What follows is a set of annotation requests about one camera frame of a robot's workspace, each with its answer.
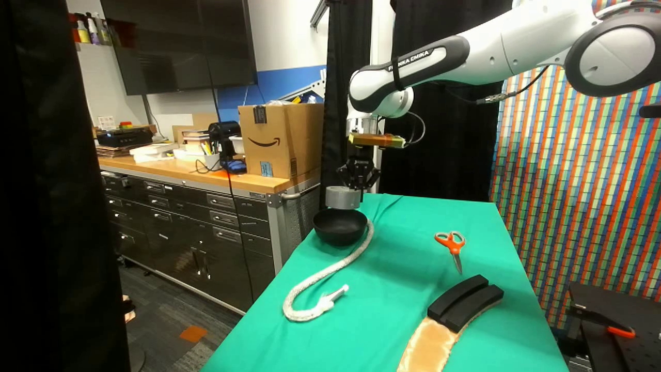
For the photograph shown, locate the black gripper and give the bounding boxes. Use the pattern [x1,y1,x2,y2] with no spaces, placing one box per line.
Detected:
[337,145,383,194]

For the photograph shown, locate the black bowl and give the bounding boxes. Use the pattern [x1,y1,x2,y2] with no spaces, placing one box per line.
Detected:
[313,208,370,249]

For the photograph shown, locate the narrow black curtain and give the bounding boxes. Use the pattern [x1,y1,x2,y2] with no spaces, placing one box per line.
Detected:
[319,0,373,210]

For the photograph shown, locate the cardboard shipping box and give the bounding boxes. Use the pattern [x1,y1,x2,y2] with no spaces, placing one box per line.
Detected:
[237,102,327,187]

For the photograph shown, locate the black curtain beside backdrop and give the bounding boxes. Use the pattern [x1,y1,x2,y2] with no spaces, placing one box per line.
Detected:
[378,0,515,206]

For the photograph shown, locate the green table cloth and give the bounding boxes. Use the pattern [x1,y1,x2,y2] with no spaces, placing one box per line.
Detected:
[200,187,570,372]

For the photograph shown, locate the black desktop device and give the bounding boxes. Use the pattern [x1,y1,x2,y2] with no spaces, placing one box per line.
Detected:
[207,121,244,164]

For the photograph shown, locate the black drawer cabinet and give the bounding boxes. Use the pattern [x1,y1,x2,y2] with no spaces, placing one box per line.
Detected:
[99,169,323,316]

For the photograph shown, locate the wooden countertop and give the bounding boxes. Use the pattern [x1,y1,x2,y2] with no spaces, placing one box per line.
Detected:
[97,155,294,199]

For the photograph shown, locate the white plastic tray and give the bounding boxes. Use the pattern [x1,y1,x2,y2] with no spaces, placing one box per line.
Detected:
[131,141,181,168]

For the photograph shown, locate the colourful striped backdrop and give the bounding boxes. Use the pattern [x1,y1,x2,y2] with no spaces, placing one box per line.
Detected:
[490,0,661,334]

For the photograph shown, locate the black tool case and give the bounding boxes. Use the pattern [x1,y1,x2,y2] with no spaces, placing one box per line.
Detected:
[96,125,158,150]

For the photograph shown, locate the bottles on shelf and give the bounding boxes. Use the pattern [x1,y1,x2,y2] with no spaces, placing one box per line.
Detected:
[69,11,115,48]

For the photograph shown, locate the wide black curtain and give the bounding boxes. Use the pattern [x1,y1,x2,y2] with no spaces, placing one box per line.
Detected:
[0,0,132,372]

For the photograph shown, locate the gold wrist camera mount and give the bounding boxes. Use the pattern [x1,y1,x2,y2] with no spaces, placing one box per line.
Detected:
[347,130,409,152]

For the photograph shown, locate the white rope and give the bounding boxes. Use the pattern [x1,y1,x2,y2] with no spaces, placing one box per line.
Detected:
[280,216,377,325]

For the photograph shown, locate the orange handled scissors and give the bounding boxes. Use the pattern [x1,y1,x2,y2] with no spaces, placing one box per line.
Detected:
[432,229,469,276]

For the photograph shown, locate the black wall monitor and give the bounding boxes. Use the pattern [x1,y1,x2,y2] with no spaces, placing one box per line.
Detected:
[101,0,261,97]

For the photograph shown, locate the orange handled bar clamp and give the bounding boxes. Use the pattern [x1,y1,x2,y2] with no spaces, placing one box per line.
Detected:
[568,306,641,343]

